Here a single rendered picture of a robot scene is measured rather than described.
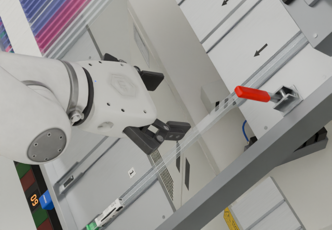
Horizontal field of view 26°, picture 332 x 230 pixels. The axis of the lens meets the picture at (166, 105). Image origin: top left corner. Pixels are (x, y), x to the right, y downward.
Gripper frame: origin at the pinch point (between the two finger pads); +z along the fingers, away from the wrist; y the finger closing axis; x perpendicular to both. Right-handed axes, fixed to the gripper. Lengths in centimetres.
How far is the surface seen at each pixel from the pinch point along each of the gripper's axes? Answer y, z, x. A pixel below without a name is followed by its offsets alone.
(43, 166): 15.8, 3.0, 33.8
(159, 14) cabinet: 51, 40, 21
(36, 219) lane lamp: 10.8, 4.5, 43.0
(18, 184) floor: 59, 41, 96
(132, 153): 5.9, 8.1, 17.4
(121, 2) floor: 115, 85, 65
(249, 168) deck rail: -10.0, 11.0, 0.7
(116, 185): 3.5, 7.1, 22.9
